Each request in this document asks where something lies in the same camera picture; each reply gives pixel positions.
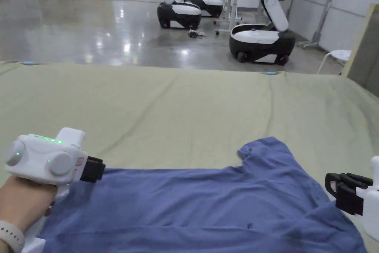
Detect white height-adjustable table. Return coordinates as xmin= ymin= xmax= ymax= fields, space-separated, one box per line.
xmin=213 ymin=0 xmax=259 ymax=36

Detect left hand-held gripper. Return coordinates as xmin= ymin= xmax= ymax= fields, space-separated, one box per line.
xmin=4 ymin=127 xmax=106 ymax=253

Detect person's left hand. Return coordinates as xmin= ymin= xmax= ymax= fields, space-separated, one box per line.
xmin=0 ymin=174 xmax=56 ymax=237

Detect bed with pale green sheet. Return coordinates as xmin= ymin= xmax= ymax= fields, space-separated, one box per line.
xmin=0 ymin=60 xmax=379 ymax=253

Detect white round stool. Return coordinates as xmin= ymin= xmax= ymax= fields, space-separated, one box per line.
xmin=317 ymin=50 xmax=352 ymax=75

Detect beige padded headboard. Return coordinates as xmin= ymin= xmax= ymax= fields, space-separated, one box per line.
xmin=340 ymin=3 xmax=379 ymax=99

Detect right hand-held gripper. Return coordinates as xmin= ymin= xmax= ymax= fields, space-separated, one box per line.
xmin=325 ymin=156 xmax=379 ymax=236

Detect grey metal support stand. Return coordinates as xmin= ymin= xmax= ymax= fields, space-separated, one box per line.
xmin=297 ymin=0 xmax=339 ymax=50

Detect blue shirt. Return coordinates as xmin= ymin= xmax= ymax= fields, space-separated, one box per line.
xmin=37 ymin=136 xmax=369 ymax=253

